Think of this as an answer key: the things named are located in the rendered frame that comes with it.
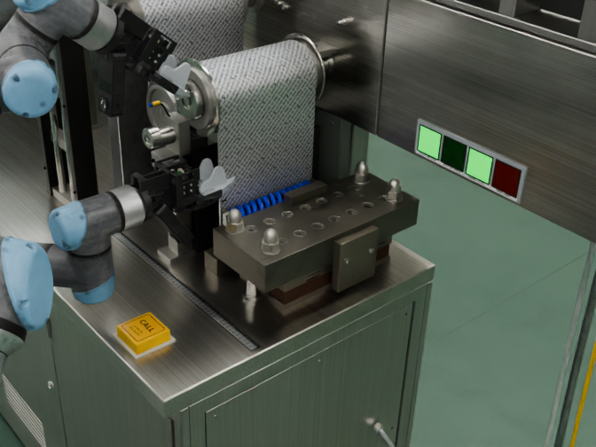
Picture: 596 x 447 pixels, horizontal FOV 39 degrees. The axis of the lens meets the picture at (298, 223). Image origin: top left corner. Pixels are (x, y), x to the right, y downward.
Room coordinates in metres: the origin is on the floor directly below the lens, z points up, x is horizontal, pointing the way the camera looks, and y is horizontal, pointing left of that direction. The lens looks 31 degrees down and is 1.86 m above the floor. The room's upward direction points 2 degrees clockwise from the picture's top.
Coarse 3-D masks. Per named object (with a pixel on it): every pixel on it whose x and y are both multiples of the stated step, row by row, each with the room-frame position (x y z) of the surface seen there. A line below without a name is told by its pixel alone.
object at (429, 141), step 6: (420, 126) 1.46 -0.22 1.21; (420, 132) 1.45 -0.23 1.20; (426, 132) 1.45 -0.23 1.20; (432, 132) 1.43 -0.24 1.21; (420, 138) 1.45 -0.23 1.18; (426, 138) 1.44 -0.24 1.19; (432, 138) 1.43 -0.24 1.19; (438, 138) 1.42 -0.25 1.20; (420, 144) 1.45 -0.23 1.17; (426, 144) 1.44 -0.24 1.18; (432, 144) 1.43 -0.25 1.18; (438, 144) 1.42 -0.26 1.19; (420, 150) 1.45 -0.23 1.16; (426, 150) 1.44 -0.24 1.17; (432, 150) 1.43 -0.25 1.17; (438, 150) 1.42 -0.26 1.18; (432, 156) 1.43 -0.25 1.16
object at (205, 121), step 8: (312, 56) 1.59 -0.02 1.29; (192, 72) 1.44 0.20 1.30; (200, 80) 1.43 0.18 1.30; (200, 88) 1.43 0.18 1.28; (208, 88) 1.42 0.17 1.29; (208, 96) 1.41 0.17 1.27; (208, 104) 1.41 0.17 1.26; (208, 112) 1.41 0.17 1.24; (200, 120) 1.43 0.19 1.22; (208, 120) 1.41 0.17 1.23; (200, 128) 1.43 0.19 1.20
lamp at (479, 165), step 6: (474, 156) 1.36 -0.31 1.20; (480, 156) 1.35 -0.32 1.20; (486, 156) 1.34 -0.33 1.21; (468, 162) 1.37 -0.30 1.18; (474, 162) 1.36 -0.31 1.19; (480, 162) 1.35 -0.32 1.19; (486, 162) 1.34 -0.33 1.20; (468, 168) 1.36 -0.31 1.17; (474, 168) 1.35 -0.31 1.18; (480, 168) 1.34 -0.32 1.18; (486, 168) 1.34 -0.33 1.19; (474, 174) 1.35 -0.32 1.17; (480, 174) 1.34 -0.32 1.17; (486, 174) 1.33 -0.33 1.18; (486, 180) 1.33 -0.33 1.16
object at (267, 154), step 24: (264, 120) 1.48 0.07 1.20; (288, 120) 1.52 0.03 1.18; (312, 120) 1.56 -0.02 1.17; (240, 144) 1.44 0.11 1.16; (264, 144) 1.48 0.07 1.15; (288, 144) 1.52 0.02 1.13; (312, 144) 1.56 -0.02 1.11; (240, 168) 1.44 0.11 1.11; (264, 168) 1.48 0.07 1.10; (288, 168) 1.52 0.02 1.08; (240, 192) 1.44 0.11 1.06; (264, 192) 1.48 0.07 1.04
